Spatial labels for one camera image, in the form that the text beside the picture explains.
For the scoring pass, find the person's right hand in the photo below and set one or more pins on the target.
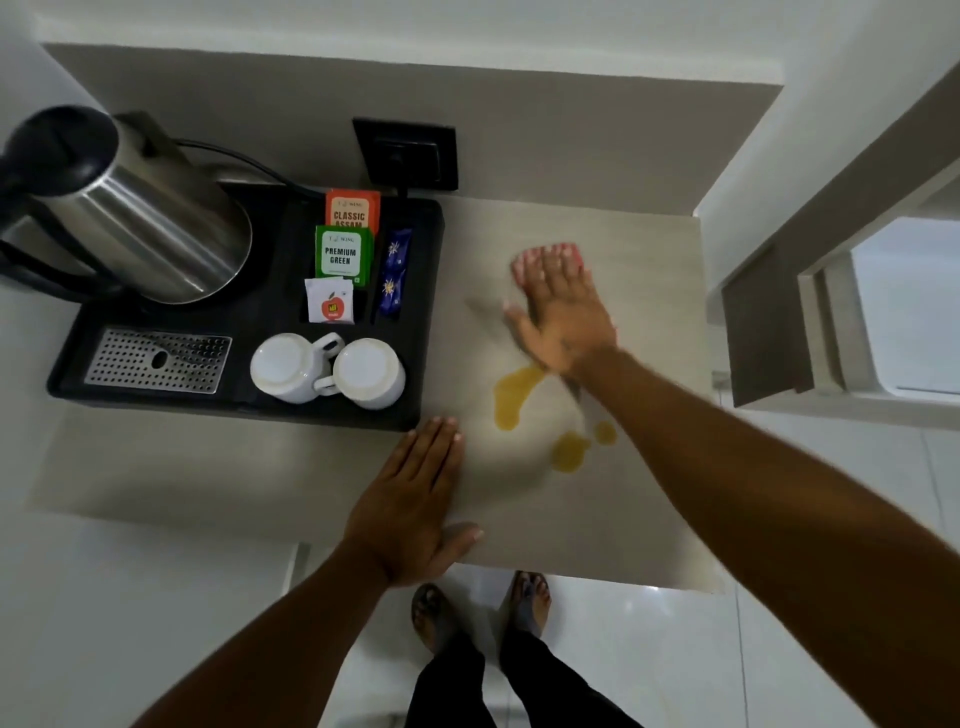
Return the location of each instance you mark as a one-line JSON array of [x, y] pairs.
[[566, 326]]

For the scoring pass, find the person's left hand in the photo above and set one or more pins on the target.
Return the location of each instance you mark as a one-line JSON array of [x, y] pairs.
[[401, 517]]

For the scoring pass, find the person's left middle finger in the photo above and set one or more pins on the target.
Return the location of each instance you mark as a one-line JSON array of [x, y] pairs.
[[433, 454]]

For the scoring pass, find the person's right thumb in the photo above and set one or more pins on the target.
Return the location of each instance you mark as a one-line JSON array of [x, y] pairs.
[[517, 322]]

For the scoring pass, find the person's left little finger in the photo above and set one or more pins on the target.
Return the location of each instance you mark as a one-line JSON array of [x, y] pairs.
[[391, 476]]

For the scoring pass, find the person's left thumb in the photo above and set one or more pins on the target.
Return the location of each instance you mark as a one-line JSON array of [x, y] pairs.
[[463, 541]]

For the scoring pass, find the pink cleaning sponge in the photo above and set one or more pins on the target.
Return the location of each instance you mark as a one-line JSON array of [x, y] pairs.
[[578, 254]]

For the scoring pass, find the person's right forearm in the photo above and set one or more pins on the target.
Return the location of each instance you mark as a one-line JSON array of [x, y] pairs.
[[772, 525]]

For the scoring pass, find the person's left forearm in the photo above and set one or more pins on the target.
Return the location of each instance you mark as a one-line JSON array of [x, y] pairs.
[[277, 645]]

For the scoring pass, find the large yellow liquid spill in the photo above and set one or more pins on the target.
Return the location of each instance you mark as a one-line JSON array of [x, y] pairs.
[[510, 394]]

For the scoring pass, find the person's left sandal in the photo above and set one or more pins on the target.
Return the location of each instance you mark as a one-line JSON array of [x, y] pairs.
[[433, 615]]

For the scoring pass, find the person's sandal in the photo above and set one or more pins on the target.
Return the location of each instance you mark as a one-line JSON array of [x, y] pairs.
[[529, 600], [433, 615]]

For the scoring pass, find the person's right sandal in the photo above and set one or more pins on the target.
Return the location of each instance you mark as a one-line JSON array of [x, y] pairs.
[[529, 600]]

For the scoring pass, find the white ceramic cup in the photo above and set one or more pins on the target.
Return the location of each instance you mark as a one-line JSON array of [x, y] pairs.
[[367, 375], [281, 367]]

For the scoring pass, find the blue stick sachet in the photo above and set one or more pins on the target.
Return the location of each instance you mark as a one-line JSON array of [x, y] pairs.
[[391, 292], [397, 249]]

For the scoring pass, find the medium yellow liquid spill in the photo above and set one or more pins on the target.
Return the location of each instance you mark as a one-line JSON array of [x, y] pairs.
[[568, 454]]

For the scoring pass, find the small yellow liquid spill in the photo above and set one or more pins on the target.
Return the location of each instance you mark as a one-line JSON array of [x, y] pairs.
[[605, 433]]

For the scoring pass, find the person's black trousers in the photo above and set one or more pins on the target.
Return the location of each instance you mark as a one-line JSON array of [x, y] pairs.
[[540, 686]]

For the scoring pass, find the white sachet with red apple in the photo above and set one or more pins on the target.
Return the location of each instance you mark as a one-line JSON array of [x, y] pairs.
[[328, 302]]

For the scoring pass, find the green tea bag packet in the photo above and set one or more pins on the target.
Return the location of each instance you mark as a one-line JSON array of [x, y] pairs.
[[343, 255]]

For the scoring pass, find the orange tea bag packet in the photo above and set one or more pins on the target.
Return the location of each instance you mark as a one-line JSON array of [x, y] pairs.
[[352, 206]]

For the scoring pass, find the black plastic serving tray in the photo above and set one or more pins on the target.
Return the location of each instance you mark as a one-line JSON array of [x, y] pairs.
[[262, 315]]

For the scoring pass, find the grey window surround panel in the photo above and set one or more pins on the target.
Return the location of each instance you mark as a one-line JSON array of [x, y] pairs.
[[757, 322]]

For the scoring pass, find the perforated metal drip grate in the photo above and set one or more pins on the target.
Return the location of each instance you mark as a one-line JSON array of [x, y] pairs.
[[124, 360]]

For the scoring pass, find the stainless steel electric kettle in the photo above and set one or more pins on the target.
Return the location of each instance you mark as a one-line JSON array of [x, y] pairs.
[[142, 217]]

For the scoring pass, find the white framed window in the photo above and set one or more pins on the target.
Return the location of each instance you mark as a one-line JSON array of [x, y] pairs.
[[907, 307]]

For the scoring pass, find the black wall socket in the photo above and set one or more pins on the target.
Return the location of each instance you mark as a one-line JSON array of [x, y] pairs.
[[409, 154]]

